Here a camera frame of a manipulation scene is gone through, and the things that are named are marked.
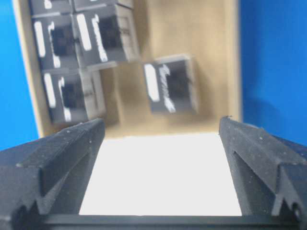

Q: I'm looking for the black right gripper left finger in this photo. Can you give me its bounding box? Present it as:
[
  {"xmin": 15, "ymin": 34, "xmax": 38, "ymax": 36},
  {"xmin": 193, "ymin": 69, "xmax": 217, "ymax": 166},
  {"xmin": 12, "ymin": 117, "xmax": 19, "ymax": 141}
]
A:
[{"xmin": 0, "ymin": 118, "xmax": 105, "ymax": 230}]

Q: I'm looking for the black Dynamixel box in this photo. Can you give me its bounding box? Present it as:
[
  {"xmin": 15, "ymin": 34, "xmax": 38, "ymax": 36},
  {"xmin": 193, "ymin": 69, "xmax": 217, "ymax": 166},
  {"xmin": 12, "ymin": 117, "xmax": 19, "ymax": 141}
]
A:
[
  {"xmin": 72, "ymin": 5, "xmax": 140, "ymax": 70},
  {"xmin": 71, "ymin": 0, "xmax": 134, "ymax": 12},
  {"xmin": 32, "ymin": 14, "xmax": 79, "ymax": 71},
  {"xmin": 28, "ymin": 0, "xmax": 73, "ymax": 16},
  {"xmin": 42, "ymin": 69, "xmax": 106, "ymax": 125},
  {"xmin": 142, "ymin": 54, "xmax": 199, "ymax": 114}
]

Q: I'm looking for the brown cardboard box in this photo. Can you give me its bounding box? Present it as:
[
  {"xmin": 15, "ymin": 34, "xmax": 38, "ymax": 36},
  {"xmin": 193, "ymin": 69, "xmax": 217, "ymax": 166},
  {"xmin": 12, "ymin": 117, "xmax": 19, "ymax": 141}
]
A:
[{"xmin": 12, "ymin": 0, "xmax": 241, "ymax": 138}]

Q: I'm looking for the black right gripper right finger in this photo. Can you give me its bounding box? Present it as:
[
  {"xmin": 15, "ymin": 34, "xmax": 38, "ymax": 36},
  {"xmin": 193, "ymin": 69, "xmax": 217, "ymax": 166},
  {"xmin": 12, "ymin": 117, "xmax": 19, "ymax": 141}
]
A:
[{"xmin": 219, "ymin": 116, "xmax": 307, "ymax": 225}]

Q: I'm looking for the white plastic tray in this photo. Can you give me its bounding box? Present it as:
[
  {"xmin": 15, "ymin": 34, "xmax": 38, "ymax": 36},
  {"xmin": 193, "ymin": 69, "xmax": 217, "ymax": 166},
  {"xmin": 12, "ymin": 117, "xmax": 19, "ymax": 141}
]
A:
[{"xmin": 80, "ymin": 133, "xmax": 241, "ymax": 216}]

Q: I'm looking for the blue table cloth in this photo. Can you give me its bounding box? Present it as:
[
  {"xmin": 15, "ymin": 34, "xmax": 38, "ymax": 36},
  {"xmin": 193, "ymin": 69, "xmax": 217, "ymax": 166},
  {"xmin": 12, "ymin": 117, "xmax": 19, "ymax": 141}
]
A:
[{"xmin": 0, "ymin": 0, "xmax": 307, "ymax": 149}]

